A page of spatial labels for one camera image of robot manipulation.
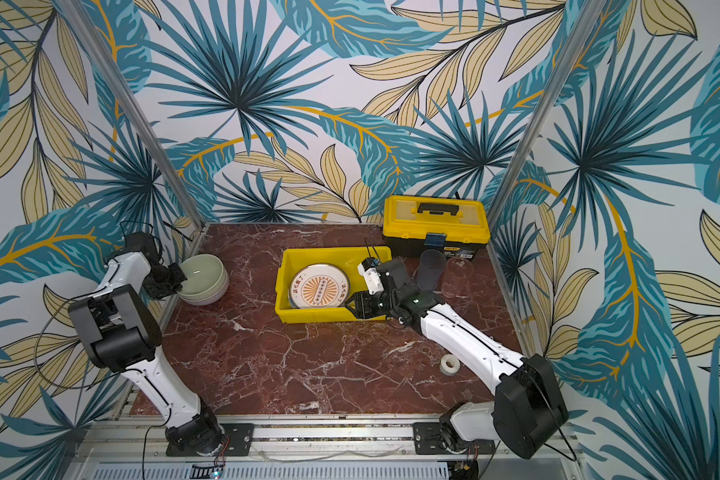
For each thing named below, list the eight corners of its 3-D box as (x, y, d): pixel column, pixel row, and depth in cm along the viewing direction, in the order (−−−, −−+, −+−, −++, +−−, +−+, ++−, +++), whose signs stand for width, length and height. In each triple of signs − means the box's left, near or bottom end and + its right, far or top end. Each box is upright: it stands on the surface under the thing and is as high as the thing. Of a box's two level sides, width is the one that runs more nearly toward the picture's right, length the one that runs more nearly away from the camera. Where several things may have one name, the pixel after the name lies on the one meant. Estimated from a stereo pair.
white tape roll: (440, 375, 86) (443, 372, 84) (438, 358, 89) (440, 354, 87) (459, 375, 86) (462, 372, 84) (456, 358, 89) (458, 354, 87)
